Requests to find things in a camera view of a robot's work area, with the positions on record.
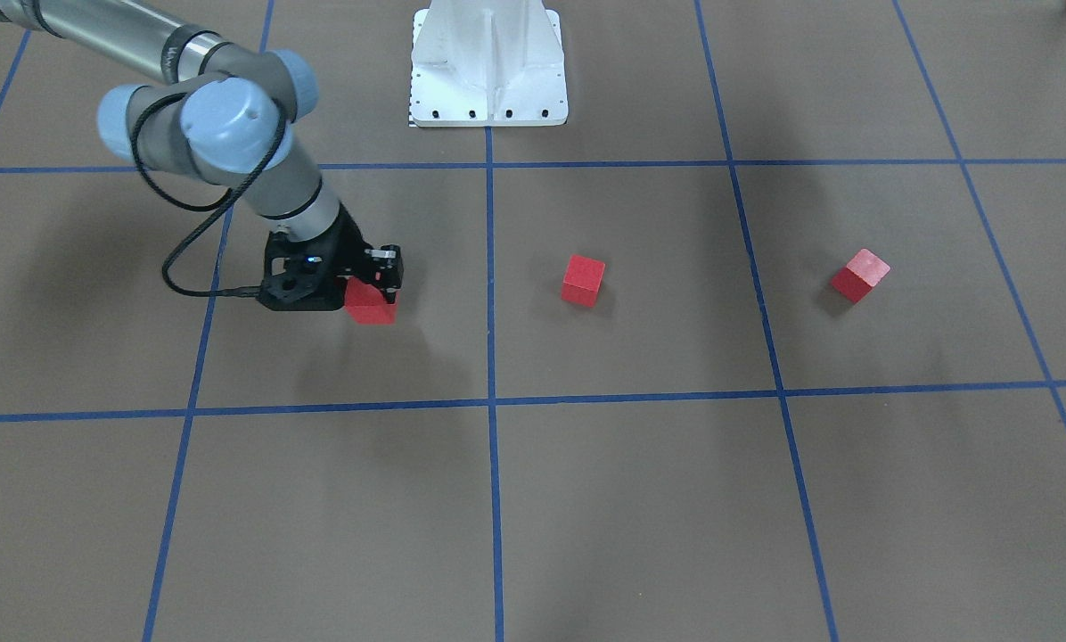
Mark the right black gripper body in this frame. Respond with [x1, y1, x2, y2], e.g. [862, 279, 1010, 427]
[301, 203, 375, 295]

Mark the red block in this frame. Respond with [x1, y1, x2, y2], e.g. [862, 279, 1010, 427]
[344, 277, 395, 325]
[559, 253, 605, 308]

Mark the red block near left arm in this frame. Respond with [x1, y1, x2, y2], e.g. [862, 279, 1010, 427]
[830, 248, 891, 304]

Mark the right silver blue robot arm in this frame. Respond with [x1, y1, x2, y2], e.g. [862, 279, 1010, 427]
[0, 1, 404, 310]

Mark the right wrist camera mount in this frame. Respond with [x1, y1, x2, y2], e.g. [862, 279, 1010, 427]
[255, 232, 344, 312]

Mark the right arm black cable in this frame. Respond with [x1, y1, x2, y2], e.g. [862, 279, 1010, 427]
[128, 86, 290, 299]

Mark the white camera stand pedestal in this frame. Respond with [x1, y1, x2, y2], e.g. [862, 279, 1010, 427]
[408, 1, 570, 128]

